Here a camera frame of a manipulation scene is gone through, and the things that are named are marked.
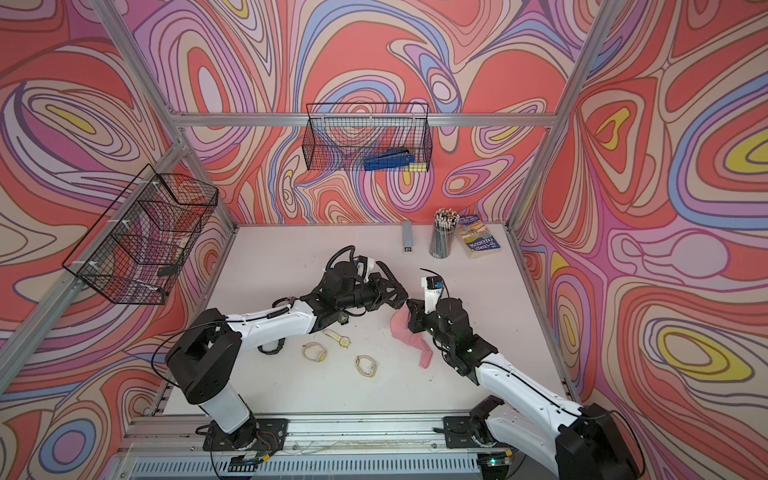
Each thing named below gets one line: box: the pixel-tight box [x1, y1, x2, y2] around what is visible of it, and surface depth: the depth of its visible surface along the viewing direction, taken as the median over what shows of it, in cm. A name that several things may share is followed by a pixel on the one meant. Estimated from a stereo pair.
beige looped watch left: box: [302, 342, 327, 363], surface depth 89 cm
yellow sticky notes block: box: [409, 162, 427, 172], surface depth 86 cm
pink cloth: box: [390, 303, 433, 369], surface depth 86 cm
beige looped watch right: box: [355, 354, 377, 378], surface depth 86 cm
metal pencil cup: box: [429, 207, 460, 259], surface depth 101 cm
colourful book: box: [456, 214, 501, 258], surface depth 114 cm
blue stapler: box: [363, 148, 415, 171], surface depth 88 cm
